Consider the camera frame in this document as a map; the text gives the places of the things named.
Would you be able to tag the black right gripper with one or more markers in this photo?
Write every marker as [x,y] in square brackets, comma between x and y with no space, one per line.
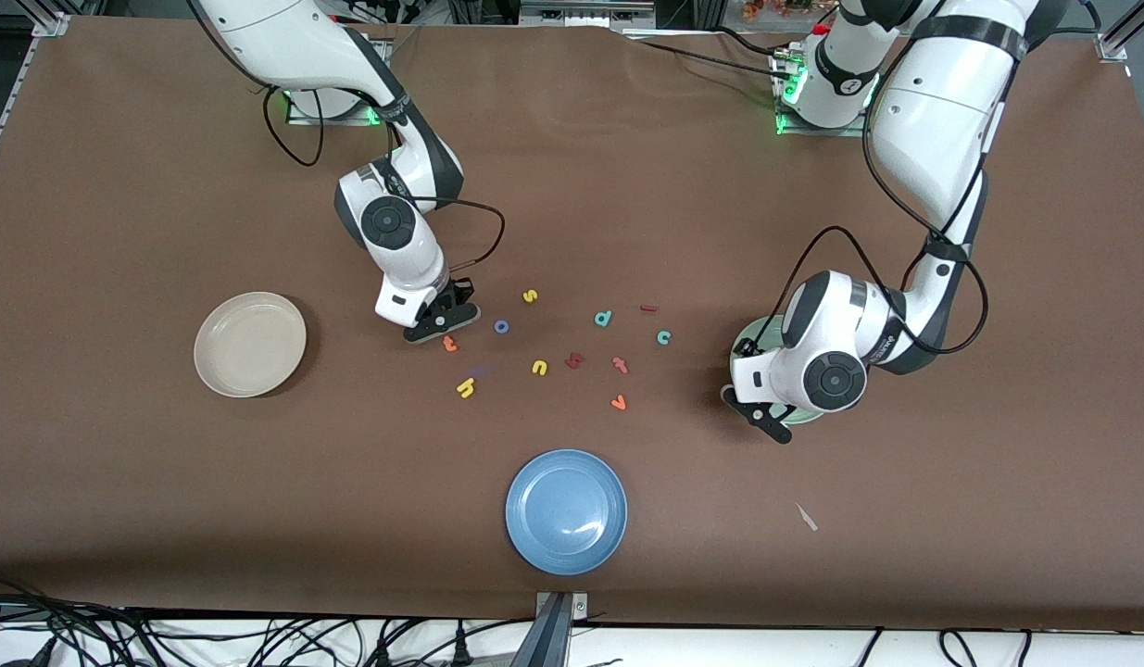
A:
[459,293]

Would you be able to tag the yellow letter h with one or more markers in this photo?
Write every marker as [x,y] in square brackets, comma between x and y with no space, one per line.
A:
[466,387]

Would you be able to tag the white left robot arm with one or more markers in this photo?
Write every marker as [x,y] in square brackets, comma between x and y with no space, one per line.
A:
[933,120]

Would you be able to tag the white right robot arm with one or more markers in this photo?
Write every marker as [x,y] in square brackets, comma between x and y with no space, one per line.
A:
[409,269]

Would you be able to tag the light green plate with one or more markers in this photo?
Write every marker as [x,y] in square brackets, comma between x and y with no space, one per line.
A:
[761,333]

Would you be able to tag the dark red letter k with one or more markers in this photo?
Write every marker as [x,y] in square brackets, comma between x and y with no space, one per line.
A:
[573,360]

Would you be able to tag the small grey tape scrap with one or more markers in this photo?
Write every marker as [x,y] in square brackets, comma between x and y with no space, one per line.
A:
[806,517]

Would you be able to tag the brown paper table cover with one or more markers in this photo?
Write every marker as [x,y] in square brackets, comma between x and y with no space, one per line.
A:
[396,482]

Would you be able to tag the beige brown plate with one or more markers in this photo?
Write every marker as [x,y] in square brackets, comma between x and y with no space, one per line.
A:
[249,345]

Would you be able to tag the blue plate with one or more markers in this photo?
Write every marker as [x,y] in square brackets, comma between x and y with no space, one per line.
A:
[566,511]

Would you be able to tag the orange flowers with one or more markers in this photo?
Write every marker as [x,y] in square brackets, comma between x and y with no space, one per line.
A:
[775,7]

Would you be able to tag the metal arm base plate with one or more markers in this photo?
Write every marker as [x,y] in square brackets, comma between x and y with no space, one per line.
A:
[812,132]
[331,119]

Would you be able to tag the silver mount bracket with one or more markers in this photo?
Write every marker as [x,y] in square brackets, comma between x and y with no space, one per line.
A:
[581,607]

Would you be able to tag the silver frame bar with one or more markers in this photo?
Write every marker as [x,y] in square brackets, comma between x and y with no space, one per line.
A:
[585,14]

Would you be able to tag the dark aluminium mount post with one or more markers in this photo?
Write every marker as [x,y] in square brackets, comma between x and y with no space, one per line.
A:
[548,644]

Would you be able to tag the aluminium table frame rail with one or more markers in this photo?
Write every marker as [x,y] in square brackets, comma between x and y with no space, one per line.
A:
[1111,48]
[51,25]

